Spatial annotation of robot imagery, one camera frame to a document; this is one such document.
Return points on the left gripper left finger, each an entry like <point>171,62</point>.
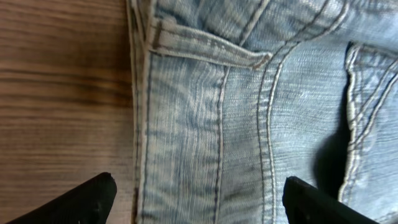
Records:
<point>88,203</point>

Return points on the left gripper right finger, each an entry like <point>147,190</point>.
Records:
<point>304,204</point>

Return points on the light blue denim shorts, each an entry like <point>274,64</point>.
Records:
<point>232,97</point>

